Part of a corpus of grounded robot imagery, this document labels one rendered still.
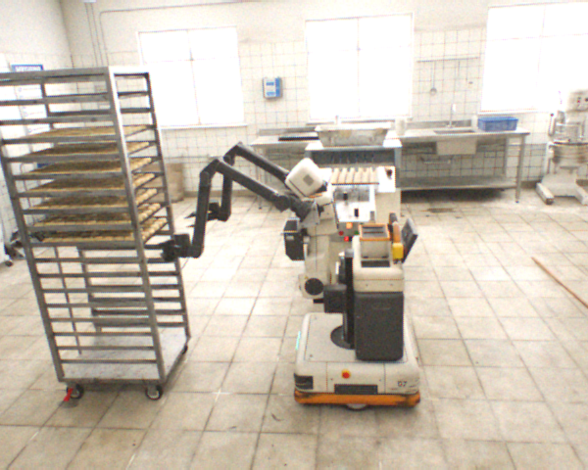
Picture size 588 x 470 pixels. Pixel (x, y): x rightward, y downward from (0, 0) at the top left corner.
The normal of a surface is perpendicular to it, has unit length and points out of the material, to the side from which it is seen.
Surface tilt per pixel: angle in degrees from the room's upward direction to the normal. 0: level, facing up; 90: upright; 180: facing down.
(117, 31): 90
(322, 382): 90
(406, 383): 90
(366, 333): 90
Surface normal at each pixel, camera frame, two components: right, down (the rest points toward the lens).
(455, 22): -0.11, 0.33
